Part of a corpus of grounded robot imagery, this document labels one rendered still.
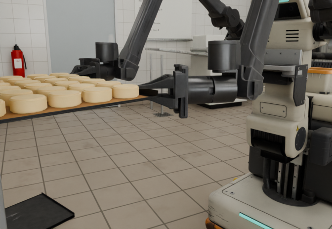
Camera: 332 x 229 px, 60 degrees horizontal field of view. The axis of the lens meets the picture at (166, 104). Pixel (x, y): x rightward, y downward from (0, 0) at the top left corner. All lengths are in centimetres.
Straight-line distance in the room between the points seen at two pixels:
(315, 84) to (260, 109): 33
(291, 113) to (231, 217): 60
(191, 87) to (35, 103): 28
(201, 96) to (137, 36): 49
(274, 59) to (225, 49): 72
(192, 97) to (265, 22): 26
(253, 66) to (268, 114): 73
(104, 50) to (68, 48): 383
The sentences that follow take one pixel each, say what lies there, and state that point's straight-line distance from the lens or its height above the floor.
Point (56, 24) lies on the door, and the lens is 474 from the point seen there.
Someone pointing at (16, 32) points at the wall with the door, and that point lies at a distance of 468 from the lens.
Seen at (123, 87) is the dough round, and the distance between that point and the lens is 52.
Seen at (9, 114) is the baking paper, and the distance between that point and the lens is 46.
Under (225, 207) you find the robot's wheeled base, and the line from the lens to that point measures 157.
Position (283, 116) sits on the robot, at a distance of 133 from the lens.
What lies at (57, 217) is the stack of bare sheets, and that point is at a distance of 200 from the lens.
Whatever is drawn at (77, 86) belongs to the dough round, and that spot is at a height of 97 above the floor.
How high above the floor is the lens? 105
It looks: 12 degrees down
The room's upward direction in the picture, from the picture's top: straight up
